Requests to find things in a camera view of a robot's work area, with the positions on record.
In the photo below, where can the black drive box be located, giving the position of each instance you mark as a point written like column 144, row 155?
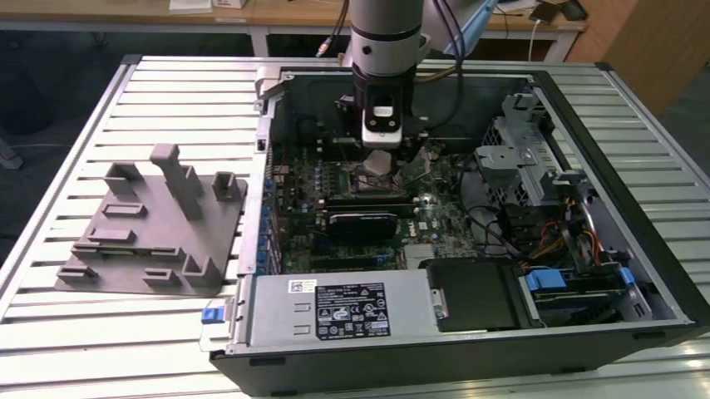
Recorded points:
column 477, row 295

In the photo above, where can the black RAM slot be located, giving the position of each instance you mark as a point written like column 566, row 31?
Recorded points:
column 343, row 151

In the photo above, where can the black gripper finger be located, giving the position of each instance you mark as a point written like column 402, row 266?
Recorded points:
column 413, row 141
column 346, row 108

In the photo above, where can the installed black RAM stick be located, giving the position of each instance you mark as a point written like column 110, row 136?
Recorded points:
column 366, row 203

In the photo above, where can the CPU socket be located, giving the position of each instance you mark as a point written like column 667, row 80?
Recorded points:
column 366, row 187

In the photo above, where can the blue case latch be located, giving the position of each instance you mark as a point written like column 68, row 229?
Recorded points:
column 212, row 316

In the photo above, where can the green motherboard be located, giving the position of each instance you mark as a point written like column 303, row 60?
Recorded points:
column 443, row 216

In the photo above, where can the wooden desk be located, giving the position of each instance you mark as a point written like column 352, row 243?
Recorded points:
column 111, row 16

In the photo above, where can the black PC case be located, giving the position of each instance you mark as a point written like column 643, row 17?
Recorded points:
column 388, row 374

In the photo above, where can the black device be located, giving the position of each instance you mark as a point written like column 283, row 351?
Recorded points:
column 574, row 9
column 546, row 12

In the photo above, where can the wooden cabinet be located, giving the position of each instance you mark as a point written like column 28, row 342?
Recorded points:
column 654, row 41

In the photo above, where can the grey chair leg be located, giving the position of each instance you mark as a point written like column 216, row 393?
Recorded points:
column 9, row 160

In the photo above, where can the metal locking lever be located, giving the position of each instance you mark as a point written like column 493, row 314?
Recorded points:
column 415, row 178

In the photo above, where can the metal drive cage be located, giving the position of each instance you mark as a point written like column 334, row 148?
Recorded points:
column 515, row 137

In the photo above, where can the hard disk in blue carrier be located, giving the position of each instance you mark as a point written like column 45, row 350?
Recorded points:
column 546, row 280

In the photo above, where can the silver power supply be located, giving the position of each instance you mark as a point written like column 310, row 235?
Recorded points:
column 278, row 307

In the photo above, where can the black graphics card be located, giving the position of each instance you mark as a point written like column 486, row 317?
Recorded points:
column 360, row 228

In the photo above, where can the grey parts rack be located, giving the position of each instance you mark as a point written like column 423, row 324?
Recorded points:
column 166, row 216

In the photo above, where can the white box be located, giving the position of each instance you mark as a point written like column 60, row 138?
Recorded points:
column 188, row 5
column 230, row 3

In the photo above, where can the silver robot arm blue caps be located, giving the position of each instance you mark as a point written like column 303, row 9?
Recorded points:
column 383, row 25

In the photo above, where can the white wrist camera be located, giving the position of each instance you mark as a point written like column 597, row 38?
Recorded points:
column 382, row 133

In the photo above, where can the silver chipset heatsink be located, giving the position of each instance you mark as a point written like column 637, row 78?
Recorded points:
column 421, row 253

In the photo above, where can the silver CPU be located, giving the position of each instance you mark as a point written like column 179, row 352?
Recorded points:
column 379, row 163

